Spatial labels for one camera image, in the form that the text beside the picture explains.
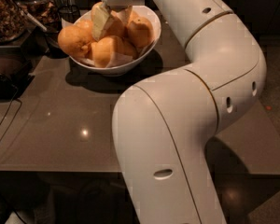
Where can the white ceramic bowl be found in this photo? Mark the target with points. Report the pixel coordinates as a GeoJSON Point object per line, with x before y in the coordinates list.
{"type": "Point", "coordinates": [142, 11]}

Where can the glass jar with dried snacks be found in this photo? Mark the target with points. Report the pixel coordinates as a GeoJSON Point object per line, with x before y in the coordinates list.
{"type": "Point", "coordinates": [44, 11]}

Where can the black appliance on left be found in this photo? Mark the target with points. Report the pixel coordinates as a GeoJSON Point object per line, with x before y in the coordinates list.
{"type": "Point", "coordinates": [14, 75]}

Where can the large orange front left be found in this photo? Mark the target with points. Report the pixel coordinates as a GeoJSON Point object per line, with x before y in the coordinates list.
{"type": "Point", "coordinates": [74, 41]}

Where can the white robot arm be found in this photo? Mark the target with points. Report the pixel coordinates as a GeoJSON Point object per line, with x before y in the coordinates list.
{"type": "Point", "coordinates": [160, 125]}

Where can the black wire cup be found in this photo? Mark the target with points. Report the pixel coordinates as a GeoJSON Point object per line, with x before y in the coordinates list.
{"type": "Point", "coordinates": [69, 13]}

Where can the glass jar of nuts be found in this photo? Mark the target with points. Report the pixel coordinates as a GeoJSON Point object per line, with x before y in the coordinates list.
{"type": "Point", "coordinates": [12, 22]}

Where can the small orange front right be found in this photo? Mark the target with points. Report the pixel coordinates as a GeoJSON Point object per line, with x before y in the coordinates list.
{"type": "Point", "coordinates": [130, 50]}

